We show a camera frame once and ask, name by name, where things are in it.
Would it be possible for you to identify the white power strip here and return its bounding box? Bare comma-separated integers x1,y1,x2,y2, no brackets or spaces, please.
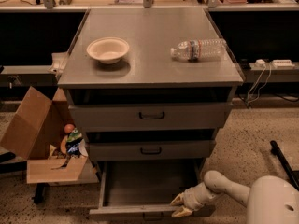
272,60,294,68

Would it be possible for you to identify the grey metal drawer cabinet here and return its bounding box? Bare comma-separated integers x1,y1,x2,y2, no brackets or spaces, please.
57,7,245,185

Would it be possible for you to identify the grey middle drawer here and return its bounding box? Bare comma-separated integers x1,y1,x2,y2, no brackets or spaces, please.
87,140,216,161

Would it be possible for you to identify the clear plastic water bottle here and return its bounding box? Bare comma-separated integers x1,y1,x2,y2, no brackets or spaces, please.
170,38,226,62

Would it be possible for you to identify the grey top drawer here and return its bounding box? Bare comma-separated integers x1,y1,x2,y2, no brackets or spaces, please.
69,103,232,132

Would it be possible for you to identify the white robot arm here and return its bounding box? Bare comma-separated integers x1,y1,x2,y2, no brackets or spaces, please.
170,170,299,224

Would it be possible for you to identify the black floor bar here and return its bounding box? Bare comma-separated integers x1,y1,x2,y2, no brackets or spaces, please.
270,140,299,191

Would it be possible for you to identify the orange ball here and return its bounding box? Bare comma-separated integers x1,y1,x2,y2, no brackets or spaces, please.
64,124,75,134

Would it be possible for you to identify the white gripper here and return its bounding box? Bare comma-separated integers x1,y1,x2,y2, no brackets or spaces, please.
170,182,222,217

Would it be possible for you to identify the grey drawer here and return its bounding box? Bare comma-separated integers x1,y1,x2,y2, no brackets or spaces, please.
69,103,232,132
87,140,216,161
90,159,201,222

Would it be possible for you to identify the grey bottom drawer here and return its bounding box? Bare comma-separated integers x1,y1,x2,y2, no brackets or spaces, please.
90,159,201,222

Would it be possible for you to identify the white paper bowl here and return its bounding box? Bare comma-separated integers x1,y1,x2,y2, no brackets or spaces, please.
86,37,130,64

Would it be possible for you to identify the green blue snack bag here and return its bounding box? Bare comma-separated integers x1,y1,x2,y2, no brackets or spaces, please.
65,128,83,156

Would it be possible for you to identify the brown cardboard box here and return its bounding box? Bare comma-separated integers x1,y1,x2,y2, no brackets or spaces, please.
0,87,91,185

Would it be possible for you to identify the white power adapter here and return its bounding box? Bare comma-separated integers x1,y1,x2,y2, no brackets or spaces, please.
255,59,266,68

